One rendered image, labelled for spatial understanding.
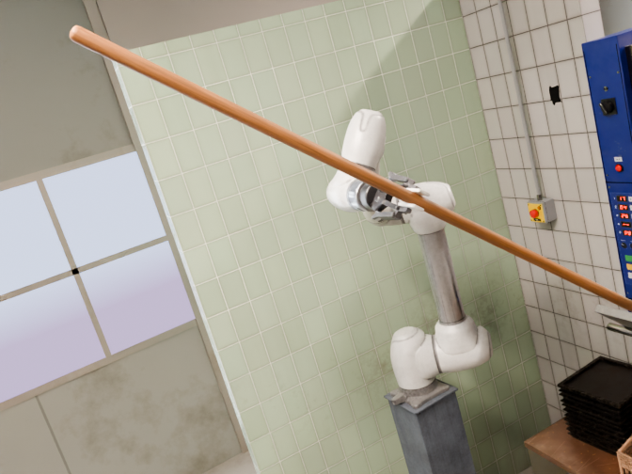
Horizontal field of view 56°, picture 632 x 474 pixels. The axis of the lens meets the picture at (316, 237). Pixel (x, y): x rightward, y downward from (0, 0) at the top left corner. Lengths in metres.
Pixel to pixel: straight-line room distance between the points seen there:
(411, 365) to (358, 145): 1.04
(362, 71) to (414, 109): 0.32
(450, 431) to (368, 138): 1.35
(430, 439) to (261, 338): 0.81
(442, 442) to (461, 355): 0.39
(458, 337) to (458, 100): 1.22
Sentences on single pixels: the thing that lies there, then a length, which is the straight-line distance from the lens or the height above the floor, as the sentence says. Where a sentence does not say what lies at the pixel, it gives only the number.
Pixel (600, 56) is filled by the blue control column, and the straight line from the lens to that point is 2.53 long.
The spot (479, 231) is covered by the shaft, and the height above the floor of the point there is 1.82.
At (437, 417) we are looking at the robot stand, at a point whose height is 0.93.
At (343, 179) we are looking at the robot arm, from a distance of 1.65.
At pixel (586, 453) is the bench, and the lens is 2.80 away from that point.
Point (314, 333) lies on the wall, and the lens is 2.72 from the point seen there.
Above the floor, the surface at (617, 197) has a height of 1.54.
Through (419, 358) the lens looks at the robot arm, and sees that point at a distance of 2.38.
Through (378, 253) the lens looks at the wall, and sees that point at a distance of 2.79.
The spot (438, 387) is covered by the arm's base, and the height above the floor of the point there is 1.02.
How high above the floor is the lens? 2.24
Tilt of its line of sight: 13 degrees down
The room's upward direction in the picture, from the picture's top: 16 degrees counter-clockwise
